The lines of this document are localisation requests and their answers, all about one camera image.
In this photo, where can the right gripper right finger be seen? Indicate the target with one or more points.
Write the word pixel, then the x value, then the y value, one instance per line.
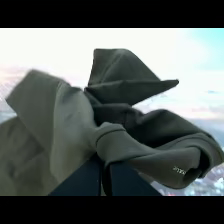
pixel 128 183

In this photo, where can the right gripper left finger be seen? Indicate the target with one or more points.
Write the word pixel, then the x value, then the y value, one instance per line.
pixel 83 181

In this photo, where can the olive green garment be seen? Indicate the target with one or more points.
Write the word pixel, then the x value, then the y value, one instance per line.
pixel 66 126

